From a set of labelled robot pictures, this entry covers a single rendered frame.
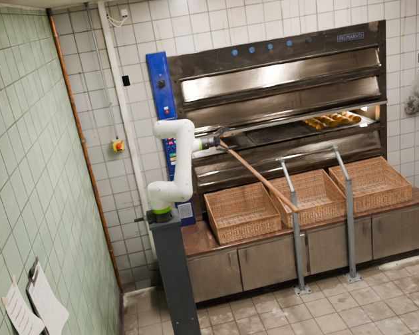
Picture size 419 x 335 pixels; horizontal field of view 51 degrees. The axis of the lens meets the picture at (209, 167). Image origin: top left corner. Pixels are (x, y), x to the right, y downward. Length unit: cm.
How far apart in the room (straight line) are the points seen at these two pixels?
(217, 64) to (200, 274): 176
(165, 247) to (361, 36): 253
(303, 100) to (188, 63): 108
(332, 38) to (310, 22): 26
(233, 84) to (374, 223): 172
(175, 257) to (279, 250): 119
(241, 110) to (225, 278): 145
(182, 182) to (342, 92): 202
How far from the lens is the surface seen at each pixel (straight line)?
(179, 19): 373
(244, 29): 383
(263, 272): 392
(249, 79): 388
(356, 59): 424
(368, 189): 447
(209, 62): 380
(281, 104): 401
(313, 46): 406
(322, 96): 414
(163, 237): 288
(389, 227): 423
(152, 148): 386
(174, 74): 375
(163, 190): 275
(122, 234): 415
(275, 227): 386
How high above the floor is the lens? 245
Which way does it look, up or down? 20 degrees down
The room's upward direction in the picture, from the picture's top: 9 degrees counter-clockwise
